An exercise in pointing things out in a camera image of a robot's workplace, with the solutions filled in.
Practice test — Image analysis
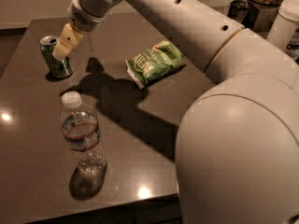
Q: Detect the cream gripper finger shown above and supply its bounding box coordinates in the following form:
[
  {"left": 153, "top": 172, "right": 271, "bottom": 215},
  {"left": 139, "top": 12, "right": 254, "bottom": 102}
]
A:
[{"left": 52, "top": 23, "right": 83, "bottom": 61}]

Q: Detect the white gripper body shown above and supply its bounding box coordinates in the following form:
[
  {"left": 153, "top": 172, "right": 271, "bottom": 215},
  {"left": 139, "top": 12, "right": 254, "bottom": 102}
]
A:
[{"left": 67, "top": 0, "right": 121, "bottom": 32}]

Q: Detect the green soda can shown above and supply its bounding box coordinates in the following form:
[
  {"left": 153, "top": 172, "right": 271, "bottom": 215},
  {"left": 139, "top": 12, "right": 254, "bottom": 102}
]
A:
[{"left": 40, "top": 35, "right": 73, "bottom": 79}]

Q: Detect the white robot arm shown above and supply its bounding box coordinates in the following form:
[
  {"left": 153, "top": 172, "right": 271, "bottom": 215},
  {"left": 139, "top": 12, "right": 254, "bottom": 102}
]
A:
[{"left": 54, "top": 0, "right": 299, "bottom": 224}]

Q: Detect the clear plastic water bottle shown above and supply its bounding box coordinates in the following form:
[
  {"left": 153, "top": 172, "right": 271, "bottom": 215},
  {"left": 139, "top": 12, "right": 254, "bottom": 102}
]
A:
[{"left": 59, "top": 91, "right": 107, "bottom": 180}]

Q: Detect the green chip bag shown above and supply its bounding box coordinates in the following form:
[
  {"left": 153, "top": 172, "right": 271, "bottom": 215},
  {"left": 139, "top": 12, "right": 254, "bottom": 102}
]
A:
[{"left": 126, "top": 40, "right": 183, "bottom": 89}]

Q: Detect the black mesh cup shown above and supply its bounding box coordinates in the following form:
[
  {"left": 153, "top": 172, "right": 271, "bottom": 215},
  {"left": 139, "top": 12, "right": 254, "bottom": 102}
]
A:
[{"left": 228, "top": 1, "right": 250, "bottom": 23}]

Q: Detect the dark box under jar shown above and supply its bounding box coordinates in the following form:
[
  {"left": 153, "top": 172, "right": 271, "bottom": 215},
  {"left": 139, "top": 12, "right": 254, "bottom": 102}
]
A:
[{"left": 235, "top": 0, "right": 279, "bottom": 32}]

